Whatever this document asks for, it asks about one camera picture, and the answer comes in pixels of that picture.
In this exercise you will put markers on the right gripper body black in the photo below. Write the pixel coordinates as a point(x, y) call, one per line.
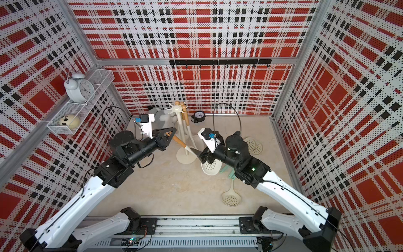
point(221, 154)

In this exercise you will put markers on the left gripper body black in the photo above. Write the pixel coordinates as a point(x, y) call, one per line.
point(146, 150)

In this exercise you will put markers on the slotted spoon wooden handle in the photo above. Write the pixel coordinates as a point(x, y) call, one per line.
point(209, 169)

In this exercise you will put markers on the skimmer wooden handle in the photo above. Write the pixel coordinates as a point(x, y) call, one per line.
point(191, 136)
point(184, 116)
point(178, 111)

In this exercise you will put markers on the cream utensil rack stand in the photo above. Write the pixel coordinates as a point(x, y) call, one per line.
point(183, 156)

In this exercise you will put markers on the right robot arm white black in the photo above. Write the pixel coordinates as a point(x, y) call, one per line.
point(315, 225)

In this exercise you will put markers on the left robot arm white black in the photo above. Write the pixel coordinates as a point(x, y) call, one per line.
point(60, 233)

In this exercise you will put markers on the grey white plush toy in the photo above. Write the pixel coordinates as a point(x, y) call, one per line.
point(163, 118)

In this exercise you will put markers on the small black alarm clock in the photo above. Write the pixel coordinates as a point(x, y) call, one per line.
point(198, 117)

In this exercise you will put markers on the cream round face ball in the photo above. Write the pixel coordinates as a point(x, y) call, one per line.
point(71, 121)

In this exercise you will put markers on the white alarm clock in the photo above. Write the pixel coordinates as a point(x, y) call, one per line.
point(78, 89)

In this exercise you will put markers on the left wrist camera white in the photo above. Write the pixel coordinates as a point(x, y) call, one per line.
point(145, 122)

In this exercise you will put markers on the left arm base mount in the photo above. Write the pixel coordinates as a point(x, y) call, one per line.
point(141, 226)

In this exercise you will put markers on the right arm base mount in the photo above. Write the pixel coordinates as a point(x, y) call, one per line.
point(248, 226)

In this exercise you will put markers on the white wire shelf basket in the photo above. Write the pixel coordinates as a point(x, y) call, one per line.
point(101, 80)

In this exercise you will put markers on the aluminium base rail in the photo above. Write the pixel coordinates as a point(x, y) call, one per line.
point(219, 231)

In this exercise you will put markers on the black wall hook rail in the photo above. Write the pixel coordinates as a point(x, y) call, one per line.
point(225, 62)

